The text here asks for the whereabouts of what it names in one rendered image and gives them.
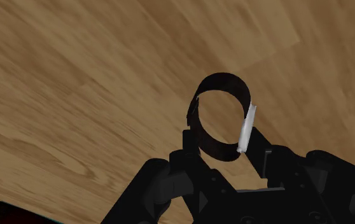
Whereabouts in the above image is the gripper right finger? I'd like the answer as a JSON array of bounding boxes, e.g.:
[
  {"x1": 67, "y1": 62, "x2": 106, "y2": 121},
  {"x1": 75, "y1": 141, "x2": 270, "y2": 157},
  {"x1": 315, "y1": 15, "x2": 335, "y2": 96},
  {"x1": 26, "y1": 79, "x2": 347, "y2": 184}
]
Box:
[{"x1": 245, "y1": 126, "x2": 355, "y2": 224}]

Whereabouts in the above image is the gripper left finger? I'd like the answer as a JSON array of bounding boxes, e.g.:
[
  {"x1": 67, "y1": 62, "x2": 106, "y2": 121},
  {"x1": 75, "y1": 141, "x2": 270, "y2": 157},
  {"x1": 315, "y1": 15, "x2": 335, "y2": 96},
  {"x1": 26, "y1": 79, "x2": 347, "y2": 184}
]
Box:
[{"x1": 101, "y1": 129, "x2": 238, "y2": 224}]

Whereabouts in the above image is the black wristwatch with silver face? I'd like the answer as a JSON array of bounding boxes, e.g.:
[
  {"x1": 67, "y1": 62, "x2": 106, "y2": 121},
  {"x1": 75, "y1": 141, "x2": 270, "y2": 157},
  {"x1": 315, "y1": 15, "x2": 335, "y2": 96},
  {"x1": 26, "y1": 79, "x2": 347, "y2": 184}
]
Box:
[{"x1": 185, "y1": 72, "x2": 257, "y2": 162}]

